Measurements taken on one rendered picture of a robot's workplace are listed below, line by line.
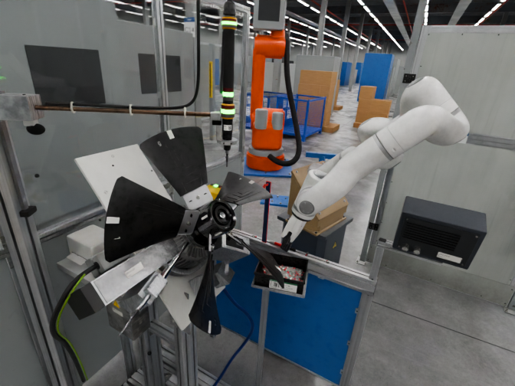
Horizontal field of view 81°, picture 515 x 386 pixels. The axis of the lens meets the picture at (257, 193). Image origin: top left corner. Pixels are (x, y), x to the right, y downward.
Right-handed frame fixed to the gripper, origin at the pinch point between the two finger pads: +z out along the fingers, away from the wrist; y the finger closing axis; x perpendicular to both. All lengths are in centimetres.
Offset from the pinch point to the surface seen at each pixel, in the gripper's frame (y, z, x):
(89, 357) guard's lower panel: 30, 111, -63
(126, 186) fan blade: 42, -20, -38
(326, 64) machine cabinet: -1018, 15, -303
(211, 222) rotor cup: 23.1, -9.2, -20.9
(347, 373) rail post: -28, 69, 54
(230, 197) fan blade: 2.0, -6.3, -27.1
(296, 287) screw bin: -6.2, 20.1, 11.0
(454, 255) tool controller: -24, -19, 52
